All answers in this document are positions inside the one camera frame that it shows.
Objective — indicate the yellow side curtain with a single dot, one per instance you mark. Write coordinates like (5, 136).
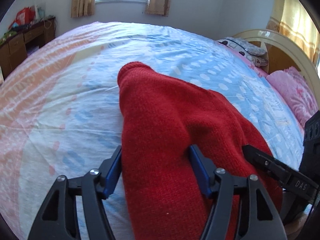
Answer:
(290, 18)

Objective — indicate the black camera box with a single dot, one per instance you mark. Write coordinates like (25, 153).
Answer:
(309, 165)

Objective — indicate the cream wooden headboard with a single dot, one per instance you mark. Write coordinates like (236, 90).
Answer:
(282, 53)

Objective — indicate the grey patterned pillow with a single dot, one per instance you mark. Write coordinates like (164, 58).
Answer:
(254, 54)

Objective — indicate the red gift bag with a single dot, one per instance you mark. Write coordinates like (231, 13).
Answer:
(24, 16)

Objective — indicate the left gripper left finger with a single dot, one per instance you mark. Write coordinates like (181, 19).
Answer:
(57, 217)

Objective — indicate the pink floral pillow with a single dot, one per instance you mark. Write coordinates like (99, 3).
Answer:
(293, 88)

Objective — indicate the blue pink polka-dot bedsheet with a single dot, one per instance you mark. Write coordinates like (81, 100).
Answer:
(60, 108)

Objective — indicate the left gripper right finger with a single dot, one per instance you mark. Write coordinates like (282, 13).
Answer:
(256, 214)

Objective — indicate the brown wooden desk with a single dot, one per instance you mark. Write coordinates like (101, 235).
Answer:
(16, 48)

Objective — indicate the red knitted sweater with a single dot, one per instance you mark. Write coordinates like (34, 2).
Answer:
(163, 116)

